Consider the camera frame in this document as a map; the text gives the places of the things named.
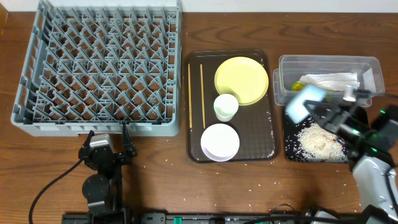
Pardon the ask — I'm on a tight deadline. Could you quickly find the left wooden chopstick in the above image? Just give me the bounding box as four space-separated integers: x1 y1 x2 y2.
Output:
187 64 193 129

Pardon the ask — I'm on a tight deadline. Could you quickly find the white shallow bowl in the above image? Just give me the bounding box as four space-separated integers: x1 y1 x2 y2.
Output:
200 123 240 162

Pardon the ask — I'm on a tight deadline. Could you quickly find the dark brown serving tray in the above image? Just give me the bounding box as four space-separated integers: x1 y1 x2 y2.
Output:
184 49 280 164

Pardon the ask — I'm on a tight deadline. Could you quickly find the black waste tray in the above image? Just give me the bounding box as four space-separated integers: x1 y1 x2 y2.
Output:
283 113 348 163

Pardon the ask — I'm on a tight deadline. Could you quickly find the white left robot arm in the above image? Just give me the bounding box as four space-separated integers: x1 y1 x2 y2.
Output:
78 125 137 223

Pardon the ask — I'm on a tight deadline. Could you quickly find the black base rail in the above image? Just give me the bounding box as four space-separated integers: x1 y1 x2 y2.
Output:
61 211 380 224

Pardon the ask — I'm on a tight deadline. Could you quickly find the light blue bowl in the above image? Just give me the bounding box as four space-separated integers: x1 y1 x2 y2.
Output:
285 85 326 124

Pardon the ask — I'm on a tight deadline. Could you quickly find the right wooden chopstick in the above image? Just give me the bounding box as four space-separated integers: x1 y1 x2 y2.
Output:
200 64 206 129

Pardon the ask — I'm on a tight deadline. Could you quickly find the wooden chopstick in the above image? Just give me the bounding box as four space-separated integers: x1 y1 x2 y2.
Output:
200 64 206 129
187 64 193 129

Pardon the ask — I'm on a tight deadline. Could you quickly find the white plastic cup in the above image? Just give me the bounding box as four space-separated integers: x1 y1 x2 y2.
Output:
213 94 239 122

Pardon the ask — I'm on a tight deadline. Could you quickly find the crumpled white napkin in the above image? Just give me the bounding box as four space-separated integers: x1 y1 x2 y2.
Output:
299 73 360 91

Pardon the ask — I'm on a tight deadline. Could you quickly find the yellow round plate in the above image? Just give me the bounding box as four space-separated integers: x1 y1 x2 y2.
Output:
215 57 269 106

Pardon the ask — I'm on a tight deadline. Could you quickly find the clear plastic waste bin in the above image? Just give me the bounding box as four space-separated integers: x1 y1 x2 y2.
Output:
274 55 385 106

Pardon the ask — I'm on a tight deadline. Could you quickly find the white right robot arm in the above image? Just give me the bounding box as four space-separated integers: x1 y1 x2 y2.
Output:
303 100 397 223

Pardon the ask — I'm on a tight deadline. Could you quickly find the pile of rice waste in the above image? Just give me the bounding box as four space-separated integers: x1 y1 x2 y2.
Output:
294 123 347 162

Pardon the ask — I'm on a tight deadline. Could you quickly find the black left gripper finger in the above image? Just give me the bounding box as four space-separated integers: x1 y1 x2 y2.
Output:
122 124 137 157
79 130 95 153

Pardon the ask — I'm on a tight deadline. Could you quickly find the yellow green wrapper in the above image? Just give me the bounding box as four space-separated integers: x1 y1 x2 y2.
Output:
291 81 307 91

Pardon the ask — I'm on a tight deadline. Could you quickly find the grey plastic dish rack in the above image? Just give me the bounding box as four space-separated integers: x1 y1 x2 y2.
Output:
11 1 182 136

